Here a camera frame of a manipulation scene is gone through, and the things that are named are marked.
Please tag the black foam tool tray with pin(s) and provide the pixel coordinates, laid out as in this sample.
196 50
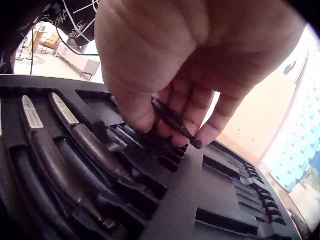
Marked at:
185 180

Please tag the person's right ring finger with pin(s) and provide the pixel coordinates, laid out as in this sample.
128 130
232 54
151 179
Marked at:
201 110

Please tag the person's right thumb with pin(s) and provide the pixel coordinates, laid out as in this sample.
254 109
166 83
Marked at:
130 100

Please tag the white low cabinet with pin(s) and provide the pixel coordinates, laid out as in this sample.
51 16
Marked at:
88 63

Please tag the person's right middle finger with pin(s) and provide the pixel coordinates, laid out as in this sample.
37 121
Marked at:
182 105

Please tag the person's right index finger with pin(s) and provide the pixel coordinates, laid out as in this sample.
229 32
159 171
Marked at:
163 110

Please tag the wooden chair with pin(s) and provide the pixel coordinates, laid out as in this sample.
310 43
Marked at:
48 41

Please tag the dark metal tool bit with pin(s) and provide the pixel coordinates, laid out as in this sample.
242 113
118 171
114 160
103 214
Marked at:
172 122

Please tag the dark tool with silver label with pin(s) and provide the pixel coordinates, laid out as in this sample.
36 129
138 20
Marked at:
50 155
92 145

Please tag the blue drop patterned curtain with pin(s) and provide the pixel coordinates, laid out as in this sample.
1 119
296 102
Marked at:
297 140

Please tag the person's right hand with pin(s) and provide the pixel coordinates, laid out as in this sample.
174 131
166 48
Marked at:
175 50

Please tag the person's right little finger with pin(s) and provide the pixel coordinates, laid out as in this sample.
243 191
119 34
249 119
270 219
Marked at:
220 117

